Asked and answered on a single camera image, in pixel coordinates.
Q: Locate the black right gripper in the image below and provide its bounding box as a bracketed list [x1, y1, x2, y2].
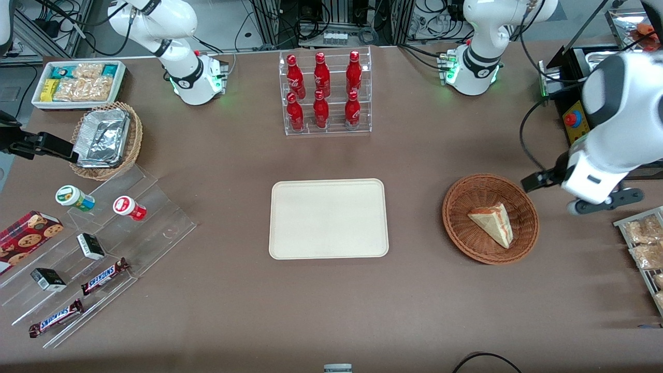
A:
[0, 111, 78, 159]

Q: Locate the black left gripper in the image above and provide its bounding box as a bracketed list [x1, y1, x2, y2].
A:
[521, 153, 570, 193]

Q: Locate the triangle sandwich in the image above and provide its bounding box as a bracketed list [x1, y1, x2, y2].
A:
[468, 203, 514, 249]

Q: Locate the light brown wicker basket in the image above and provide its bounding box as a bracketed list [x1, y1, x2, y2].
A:
[69, 101, 143, 181]

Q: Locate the dark brown wicker basket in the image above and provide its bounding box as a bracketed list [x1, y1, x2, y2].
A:
[442, 174, 540, 265]

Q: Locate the shiny metal tray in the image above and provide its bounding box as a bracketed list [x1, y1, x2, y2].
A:
[604, 7, 663, 53]

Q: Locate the cream plastic tray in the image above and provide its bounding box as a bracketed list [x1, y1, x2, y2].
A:
[269, 179, 390, 260]

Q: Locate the silver foil pack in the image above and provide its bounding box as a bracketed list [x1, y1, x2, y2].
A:
[72, 108, 131, 168]

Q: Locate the green lid cup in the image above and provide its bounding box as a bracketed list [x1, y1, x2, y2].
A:
[55, 185, 96, 212]

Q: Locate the yellow snack packet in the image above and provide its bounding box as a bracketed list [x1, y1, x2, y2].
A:
[40, 79, 61, 103]

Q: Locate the large clear cracker bag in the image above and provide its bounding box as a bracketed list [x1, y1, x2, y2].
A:
[53, 76, 114, 102]

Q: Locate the yellow emergency stop box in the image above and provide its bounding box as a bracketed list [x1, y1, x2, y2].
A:
[563, 99, 589, 146]

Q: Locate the small clear cracker bag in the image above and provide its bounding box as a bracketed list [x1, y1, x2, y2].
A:
[73, 63, 105, 80]

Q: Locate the white plastic snack bin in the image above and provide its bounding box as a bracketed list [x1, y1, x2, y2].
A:
[31, 60, 127, 111]

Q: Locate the red lid cup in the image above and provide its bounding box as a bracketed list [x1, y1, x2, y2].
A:
[113, 196, 147, 222]

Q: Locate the red cookie box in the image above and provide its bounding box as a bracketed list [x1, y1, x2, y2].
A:
[0, 210, 64, 276]

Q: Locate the small black box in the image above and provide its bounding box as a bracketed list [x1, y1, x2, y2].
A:
[30, 267, 67, 292]
[77, 233, 106, 261]

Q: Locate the black control box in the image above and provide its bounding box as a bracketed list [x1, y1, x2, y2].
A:
[538, 45, 663, 148]

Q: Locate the clear bag of pastries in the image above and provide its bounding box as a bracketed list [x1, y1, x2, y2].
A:
[629, 242, 663, 270]
[624, 214, 663, 245]

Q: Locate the clear acrylic stepped stand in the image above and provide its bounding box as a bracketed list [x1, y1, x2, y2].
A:
[0, 164, 198, 349]

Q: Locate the Snickers bar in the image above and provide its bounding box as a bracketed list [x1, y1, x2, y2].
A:
[28, 299, 84, 339]
[80, 257, 131, 296]

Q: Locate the red cola bottle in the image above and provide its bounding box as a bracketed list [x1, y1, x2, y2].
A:
[286, 93, 305, 132]
[345, 50, 363, 94]
[286, 54, 307, 99]
[313, 90, 330, 130]
[313, 52, 332, 98]
[344, 91, 362, 130]

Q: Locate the clear acrylic bottle rack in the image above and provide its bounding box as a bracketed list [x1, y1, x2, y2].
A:
[279, 46, 372, 136]

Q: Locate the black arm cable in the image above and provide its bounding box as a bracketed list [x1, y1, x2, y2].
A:
[519, 97, 561, 173]

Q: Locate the metal wire rack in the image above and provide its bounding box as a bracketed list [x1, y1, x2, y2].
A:
[613, 206, 663, 318]

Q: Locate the black looped cable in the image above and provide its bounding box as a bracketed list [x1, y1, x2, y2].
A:
[452, 352, 524, 373]

